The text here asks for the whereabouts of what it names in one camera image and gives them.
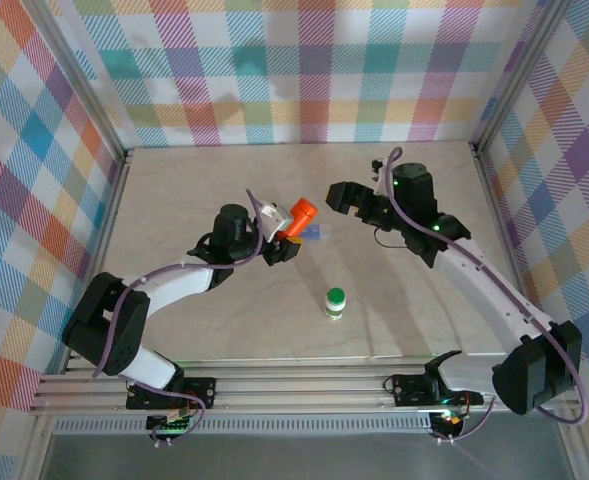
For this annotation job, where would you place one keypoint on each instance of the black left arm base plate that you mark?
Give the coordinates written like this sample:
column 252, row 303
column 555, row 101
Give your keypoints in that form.
column 201, row 392

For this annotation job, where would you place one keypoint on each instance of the aluminium table side rail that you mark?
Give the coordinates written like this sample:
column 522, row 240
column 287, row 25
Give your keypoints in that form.
column 110, row 200
column 494, row 200

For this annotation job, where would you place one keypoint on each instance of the green bottle cap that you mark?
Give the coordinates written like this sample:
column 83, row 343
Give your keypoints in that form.
column 336, row 295

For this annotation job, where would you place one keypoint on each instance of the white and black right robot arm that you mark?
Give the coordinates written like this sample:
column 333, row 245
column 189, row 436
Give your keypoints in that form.
column 474, row 285

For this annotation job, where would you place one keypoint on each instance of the aluminium frame post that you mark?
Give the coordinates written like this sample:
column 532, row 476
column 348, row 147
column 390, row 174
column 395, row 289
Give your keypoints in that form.
column 518, row 75
column 76, row 75

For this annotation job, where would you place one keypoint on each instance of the white pill bottle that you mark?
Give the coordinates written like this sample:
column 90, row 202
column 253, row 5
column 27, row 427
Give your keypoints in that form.
column 334, row 311

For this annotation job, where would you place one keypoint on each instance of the orange pill bottle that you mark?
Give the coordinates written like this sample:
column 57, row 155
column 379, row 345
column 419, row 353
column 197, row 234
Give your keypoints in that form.
column 301, row 222

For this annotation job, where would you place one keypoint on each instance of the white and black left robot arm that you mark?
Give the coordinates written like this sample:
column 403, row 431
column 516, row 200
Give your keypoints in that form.
column 119, row 325

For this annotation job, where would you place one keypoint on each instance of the grey metal sheet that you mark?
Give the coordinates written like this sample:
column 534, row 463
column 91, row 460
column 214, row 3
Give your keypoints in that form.
column 299, row 457

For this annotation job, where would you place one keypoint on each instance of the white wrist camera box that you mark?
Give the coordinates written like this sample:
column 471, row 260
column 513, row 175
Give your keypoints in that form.
column 380, row 175
column 276, row 217

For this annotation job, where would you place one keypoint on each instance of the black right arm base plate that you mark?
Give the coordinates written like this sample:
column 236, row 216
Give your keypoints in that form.
column 409, row 390

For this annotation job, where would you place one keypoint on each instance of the aluminium mounting rail beam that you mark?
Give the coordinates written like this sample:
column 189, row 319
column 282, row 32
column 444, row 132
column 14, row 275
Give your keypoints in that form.
column 299, row 390

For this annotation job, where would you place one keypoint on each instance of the plaid cloth panel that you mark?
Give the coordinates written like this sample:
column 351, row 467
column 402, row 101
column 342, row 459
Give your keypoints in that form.
column 294, row 75
column 14, row 200
column 574, row 175

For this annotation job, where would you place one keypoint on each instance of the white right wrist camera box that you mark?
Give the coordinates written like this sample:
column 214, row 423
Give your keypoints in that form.
column 380, row 175

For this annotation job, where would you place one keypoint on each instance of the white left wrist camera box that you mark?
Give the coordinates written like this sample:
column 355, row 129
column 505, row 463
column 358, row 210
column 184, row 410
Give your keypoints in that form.
column 276, row 217

